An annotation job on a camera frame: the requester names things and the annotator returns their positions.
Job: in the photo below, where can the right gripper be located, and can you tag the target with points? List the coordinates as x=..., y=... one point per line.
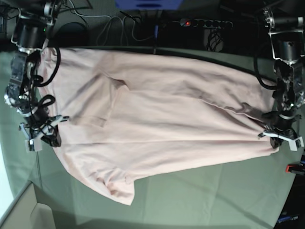
x=39, y=121

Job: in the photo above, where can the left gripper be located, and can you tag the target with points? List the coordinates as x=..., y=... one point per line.
x=281, y=122

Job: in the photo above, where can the pink t-shirt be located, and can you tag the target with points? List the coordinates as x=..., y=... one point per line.
x=135, y=115

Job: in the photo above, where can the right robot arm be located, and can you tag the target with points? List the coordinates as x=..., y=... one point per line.
x=35, y=22

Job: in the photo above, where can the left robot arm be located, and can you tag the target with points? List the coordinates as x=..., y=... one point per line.
x=287, y=41

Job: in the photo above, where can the red black clamp right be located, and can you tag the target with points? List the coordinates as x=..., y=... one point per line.
x=297, y=168

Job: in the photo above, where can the red black clamp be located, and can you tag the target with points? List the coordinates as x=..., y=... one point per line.
x=155, y=37
x=297, y=168

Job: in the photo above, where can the white cardboard box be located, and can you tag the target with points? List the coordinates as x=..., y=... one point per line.
x=25, y=212

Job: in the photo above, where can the black round stool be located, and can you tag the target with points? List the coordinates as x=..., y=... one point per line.
x=72, y=34

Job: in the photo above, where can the black power strip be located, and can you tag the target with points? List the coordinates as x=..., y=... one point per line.
x=207, y=24

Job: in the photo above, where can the red black clamp middle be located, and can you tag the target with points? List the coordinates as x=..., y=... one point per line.
x=155, y=37

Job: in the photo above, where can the blue plastic box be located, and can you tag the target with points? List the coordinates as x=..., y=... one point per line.
x=148, y=4

